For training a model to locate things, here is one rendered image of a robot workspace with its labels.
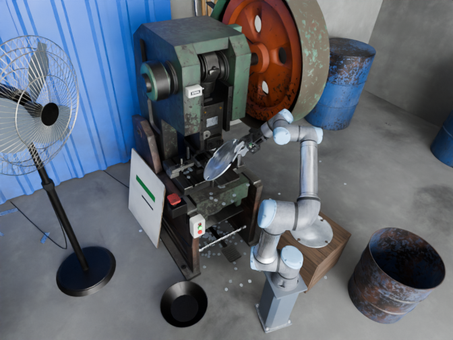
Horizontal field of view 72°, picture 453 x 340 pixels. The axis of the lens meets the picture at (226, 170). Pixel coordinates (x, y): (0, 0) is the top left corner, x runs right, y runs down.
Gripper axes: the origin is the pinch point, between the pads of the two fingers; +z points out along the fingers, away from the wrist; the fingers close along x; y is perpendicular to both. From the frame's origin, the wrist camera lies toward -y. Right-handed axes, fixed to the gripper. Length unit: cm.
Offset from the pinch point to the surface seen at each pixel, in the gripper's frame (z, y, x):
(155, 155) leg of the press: 55, -24, -21
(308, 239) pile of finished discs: 12, 6, 81
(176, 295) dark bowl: 93, 35, 41
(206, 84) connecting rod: -10.0, -15.0, -33.4
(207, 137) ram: 11.9, -10.8, -12.4
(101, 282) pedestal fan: 126, 31, 2
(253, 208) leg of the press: 31, -11, 48
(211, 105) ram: -3.6, -13.7, -24.0
